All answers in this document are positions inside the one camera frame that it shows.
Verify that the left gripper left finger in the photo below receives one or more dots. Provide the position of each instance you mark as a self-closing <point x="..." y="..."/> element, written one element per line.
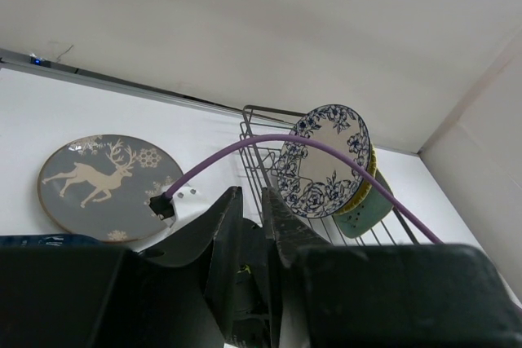
<point x="177" y="293"/>

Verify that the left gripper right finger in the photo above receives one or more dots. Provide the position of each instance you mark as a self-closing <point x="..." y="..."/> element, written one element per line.
<point x="419" y="295"/>

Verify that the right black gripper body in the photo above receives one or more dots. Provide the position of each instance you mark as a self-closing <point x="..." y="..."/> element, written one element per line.
<point x="250" y="326"/>

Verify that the dark blue plate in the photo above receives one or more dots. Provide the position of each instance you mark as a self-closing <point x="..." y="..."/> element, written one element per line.
<point x="52" y="240"/>

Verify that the light green rectangular plate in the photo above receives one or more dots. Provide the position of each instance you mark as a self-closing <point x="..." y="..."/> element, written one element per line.
<point x="365" y="216"/>

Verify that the blue floral white plate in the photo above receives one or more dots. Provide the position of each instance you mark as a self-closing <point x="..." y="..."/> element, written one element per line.
<point x="312" y="183"/>

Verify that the yellow checked plate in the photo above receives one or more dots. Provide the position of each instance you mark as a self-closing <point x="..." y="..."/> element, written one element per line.
<point x="364" y="189"/>

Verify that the grey deer plate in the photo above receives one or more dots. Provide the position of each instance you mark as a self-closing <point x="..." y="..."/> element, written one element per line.
<point x="99" y="186"/>

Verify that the grey wire dish rack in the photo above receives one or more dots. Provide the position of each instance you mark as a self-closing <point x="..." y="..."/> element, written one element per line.
<point x="259" y="163"/>

